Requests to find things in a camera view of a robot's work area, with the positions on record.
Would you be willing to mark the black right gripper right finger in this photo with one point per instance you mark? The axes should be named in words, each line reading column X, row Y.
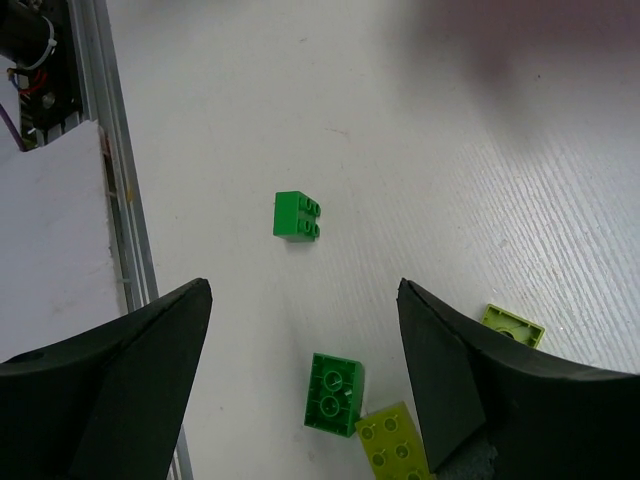
column 492, row 408

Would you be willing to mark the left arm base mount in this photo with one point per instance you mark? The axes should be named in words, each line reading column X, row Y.
column 37, row 38

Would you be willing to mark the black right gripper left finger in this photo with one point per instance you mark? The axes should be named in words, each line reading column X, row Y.
column 108, row 403

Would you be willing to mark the aluminium table edge rail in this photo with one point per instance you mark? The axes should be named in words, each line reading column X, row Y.
column 103, row 102

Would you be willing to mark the lime square lego brick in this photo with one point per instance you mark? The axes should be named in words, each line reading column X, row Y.
column 512, row 326

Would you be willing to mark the small green lego brick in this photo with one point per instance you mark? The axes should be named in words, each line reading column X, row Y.
column 296, row 217

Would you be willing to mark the dark green lego brick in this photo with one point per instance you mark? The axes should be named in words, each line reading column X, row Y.
column 334, row 395

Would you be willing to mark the lime long lego brick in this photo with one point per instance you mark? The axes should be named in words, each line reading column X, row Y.
column 393, row 445

